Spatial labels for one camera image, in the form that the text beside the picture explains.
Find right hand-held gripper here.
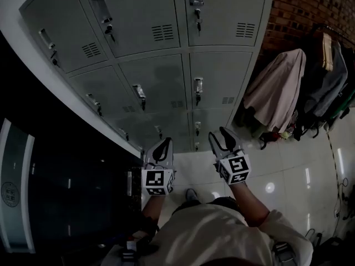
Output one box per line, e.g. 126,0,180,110
208,126,252,187

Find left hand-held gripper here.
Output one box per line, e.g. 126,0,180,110
141,137,176,196

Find grey metal locker cabinet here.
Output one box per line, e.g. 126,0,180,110
18,0,275,154

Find person's left forearm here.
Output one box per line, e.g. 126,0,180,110
141,194,167,228

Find person's right forearm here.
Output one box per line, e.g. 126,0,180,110
231,181,271,227

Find person's left grey shoe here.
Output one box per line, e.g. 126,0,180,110
185,188,199,202

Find beige coat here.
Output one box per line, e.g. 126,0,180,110
243,48,307,133

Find person's white shirt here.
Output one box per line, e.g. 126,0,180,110
102,201,314,266

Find grey jacket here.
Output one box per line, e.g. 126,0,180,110
304,42,349,116

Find green jacket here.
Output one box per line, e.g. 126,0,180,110
329,83,355,120

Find wooden clothes hangers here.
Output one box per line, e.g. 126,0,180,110
321,32,334,71

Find black bag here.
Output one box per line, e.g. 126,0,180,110
317,236,346,262

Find black jacket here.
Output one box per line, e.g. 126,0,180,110
340,42,355,94

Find dark clothes on rack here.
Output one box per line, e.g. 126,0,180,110
306,23,355,138

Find black harness strap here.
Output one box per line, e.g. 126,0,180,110
118,217,159,263

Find grey harness strap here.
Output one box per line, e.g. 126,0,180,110
272,241,298,266

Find black floor cables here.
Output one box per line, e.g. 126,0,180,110
332,176,351,222

